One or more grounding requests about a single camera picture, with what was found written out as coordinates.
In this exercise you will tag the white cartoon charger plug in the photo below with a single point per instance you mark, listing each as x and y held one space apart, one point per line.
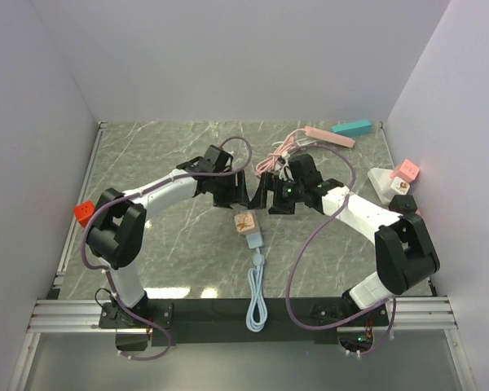
397 187

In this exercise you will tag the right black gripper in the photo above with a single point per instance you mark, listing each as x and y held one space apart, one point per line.
269 182

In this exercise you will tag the white triangular power strip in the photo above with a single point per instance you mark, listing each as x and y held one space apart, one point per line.
379 178

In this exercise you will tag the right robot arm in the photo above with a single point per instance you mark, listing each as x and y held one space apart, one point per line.
404 251

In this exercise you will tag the teal power strip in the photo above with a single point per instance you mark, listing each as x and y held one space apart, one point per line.
353 129

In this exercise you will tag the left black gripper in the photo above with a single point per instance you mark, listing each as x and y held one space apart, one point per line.
236 194

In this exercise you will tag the light blue power strip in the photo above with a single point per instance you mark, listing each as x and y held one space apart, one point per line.
257 313

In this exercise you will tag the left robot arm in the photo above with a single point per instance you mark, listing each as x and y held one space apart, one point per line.
114 234

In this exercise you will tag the pink cube socket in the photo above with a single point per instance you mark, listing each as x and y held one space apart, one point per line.
406 170

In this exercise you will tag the black cube plug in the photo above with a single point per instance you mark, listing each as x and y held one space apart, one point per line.
403 204

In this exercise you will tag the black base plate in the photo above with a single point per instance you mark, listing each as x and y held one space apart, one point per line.
161 322

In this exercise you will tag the red cube socket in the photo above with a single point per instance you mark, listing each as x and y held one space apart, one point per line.
83 212

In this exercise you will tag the peach cartoon charger plug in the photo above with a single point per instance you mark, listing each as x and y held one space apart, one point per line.
246 223

